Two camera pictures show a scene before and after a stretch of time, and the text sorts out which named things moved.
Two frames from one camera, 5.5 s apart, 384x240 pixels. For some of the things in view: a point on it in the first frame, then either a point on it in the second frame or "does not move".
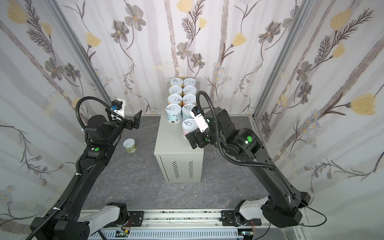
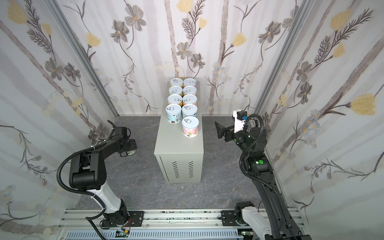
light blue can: [186, 109] does not move
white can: [188, 125] does not move
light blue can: [173, 113] does not move
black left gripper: [128, 125] -> [133, 144]
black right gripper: [197, 141] -> [227, 133]
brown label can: [189, 90] does not move
